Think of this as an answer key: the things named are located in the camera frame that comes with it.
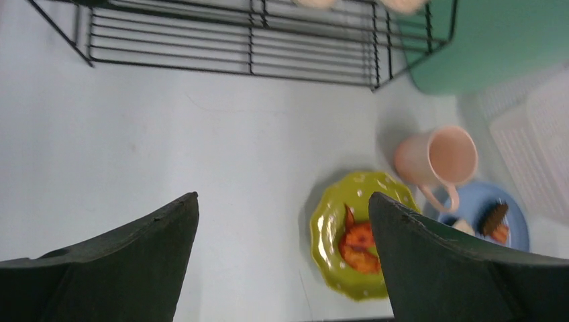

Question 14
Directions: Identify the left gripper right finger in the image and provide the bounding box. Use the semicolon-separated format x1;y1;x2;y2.
368;193;568;321

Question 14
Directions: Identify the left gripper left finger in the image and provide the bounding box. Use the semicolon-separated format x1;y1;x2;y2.
1;192;199;321

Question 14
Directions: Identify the blue plate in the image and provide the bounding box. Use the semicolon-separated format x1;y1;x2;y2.
437;181;530;252

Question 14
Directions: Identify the pink mug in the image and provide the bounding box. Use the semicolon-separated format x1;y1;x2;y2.
394;125;479;213

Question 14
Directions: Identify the black wire rack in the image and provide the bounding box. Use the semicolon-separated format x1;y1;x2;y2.
31;1;458;91

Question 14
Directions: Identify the sushi roll piece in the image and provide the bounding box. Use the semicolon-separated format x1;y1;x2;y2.
452;219;476;236

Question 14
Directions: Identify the orange chicken wing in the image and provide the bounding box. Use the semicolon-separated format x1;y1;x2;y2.
342;204;375;250
338;243;381;274

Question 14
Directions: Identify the red white meat slice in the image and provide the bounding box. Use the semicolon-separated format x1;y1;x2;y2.
490;223;509;245

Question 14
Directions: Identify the brown sea cucumber toy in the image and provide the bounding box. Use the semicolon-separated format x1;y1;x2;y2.
478;202;509;236

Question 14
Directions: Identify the green dotted plate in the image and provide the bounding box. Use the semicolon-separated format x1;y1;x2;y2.
309;171;418;301

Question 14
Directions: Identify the white plastic basket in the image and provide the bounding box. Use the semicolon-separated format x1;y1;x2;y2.
476;65;568;225

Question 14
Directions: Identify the green plastic bin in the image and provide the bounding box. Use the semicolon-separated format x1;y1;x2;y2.
409;1;568;95

